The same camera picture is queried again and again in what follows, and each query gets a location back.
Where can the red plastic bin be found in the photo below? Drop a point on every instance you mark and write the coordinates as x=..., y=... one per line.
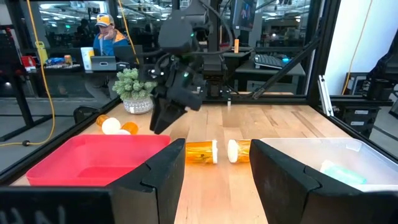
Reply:
x=93, y=161

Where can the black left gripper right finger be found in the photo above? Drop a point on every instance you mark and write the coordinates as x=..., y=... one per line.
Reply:
x=289, y=193

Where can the orange pill bottle white cap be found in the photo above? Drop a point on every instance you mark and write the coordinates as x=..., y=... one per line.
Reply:
x=200, y=152
x=130, y=127
x=110, y=125
x=238, y=151

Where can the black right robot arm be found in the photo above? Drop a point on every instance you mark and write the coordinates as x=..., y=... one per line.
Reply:
x=175, y=34

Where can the grey laptop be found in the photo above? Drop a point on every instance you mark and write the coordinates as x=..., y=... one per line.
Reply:
x=103, y=63

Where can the teal small vial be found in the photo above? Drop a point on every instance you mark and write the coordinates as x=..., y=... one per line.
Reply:
x=345, y=175

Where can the black keyboard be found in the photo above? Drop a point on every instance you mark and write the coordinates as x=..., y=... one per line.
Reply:
x=269, y=61

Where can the green potted succulent plant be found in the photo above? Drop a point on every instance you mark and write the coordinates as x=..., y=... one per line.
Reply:
x=133, y=87

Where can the red box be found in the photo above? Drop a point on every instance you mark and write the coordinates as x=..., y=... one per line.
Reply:
x=28, y=62

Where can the clear plastic bin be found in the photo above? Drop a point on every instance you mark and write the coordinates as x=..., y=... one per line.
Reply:
x=311, y=149

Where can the yellow bottle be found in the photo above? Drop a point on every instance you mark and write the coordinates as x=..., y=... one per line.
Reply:
x=41, y=53

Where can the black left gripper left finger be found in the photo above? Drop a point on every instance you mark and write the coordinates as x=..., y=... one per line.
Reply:
x=155, y=193

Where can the silver aluminium bar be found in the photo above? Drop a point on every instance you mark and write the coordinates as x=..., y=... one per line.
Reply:
x=325, y=93

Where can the black aluminium table frame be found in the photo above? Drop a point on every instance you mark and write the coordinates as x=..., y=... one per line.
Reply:
x=318, y=62

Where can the person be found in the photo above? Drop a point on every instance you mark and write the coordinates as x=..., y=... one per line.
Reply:
x=107, y=43

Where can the black monitor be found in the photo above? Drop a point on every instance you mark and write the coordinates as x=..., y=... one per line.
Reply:
x=244, y=14

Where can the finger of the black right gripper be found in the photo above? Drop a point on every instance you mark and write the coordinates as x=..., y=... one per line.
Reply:
x=168, y=116
x=156, y=112

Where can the black desk frame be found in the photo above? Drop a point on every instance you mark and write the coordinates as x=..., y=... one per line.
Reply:
x=21, y=99

